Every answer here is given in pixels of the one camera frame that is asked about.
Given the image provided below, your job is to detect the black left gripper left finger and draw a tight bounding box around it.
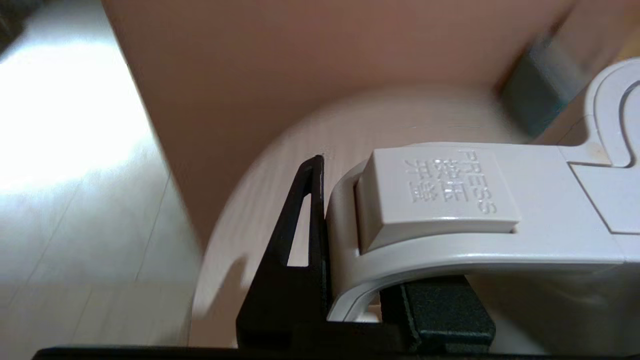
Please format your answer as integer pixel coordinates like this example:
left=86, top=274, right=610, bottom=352
left=236, top=155, right=406, bottom=352

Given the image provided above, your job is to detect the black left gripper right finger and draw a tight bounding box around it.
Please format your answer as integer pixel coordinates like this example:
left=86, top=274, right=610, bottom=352
left=379, top=275, right=497, bottom=352

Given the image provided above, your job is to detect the white electric kettle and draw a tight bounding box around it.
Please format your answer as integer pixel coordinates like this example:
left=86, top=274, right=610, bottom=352
left=325, top=57, right=640, bottom=356

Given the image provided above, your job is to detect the blue-grey tissue box holder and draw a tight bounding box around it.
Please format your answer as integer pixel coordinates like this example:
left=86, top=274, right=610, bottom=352
left=500, top=35, right=597, bottom=137

